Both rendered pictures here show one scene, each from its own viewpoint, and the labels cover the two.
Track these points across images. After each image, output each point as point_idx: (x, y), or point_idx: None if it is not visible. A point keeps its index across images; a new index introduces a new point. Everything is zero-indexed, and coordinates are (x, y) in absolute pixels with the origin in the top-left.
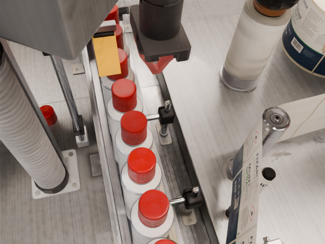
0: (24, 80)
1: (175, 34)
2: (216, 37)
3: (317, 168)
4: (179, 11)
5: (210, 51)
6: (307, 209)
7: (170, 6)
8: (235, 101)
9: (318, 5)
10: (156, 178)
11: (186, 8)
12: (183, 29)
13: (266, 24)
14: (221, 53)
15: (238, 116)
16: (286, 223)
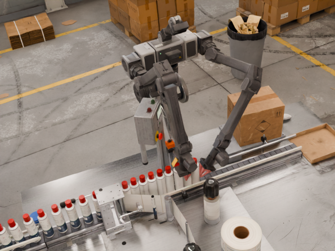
0: (165, 152)
1: (182, 170)
2: (232, 209)
3: (175, 242)
4: (182, 166)
5: (222, 207)
6: (160, 238)
7: (179, 162)
8: (199, 217)
9: (230, 218)
10: (150, 180)
11: (257, 202)
12: (185, 172)
13: (203, 196)
14: (222, 211)
15: (192, 218)
16: (154, 232)
